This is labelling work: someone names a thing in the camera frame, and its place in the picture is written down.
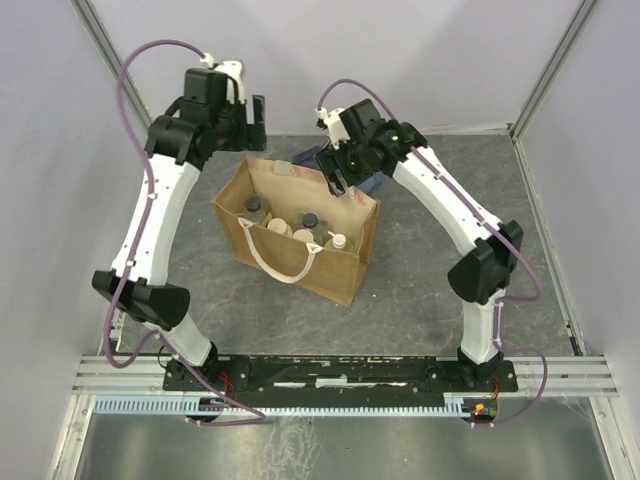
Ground small green pump bottle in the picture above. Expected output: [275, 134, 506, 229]
[324, 231, 355, 253]

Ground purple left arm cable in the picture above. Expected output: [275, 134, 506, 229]
[102, 39, 269, 427]

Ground light blue cable duct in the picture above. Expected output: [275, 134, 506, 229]
[93, 394, 476, 416]

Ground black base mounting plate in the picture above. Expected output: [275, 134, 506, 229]
[162, 352, 519, 407]

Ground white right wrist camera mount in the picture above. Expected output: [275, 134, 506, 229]
[316, 107, 350, 150]

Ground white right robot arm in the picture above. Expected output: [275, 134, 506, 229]
[316, 99, 523, 391]

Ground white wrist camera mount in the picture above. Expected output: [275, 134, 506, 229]
[200, 53, 246, 104]
[316, 107, 350, 150]

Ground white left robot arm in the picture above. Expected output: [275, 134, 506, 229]
[92, 60, 266, 390]

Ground aluminium frame rail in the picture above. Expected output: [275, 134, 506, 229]
[71, 356, 619, 398]

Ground clear bottle black cap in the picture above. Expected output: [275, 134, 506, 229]
[242, 195, 273, 226]
[296, 212, 329, 242]

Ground blue and striped clothes pile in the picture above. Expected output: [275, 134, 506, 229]
[291, 145, 384, 193]

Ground brown canvas tote bag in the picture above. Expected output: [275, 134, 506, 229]
[212, 157, 380, 306]

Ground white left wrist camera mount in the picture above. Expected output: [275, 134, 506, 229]
[200, 53, 246, 104]

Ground cream jar with lid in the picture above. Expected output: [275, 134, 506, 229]
[267, 218, 293, 237]

